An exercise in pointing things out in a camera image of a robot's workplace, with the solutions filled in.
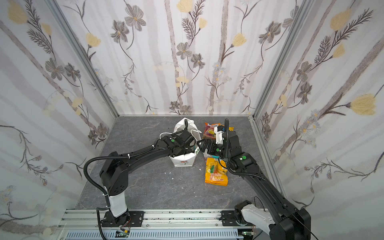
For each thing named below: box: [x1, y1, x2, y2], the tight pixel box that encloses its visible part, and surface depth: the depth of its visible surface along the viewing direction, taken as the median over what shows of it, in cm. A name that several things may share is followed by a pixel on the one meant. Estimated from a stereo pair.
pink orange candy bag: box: [202, 122, 225, 140], surface depth 108 cm
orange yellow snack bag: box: [204, 156, 229, 187], surface depth 86 cm
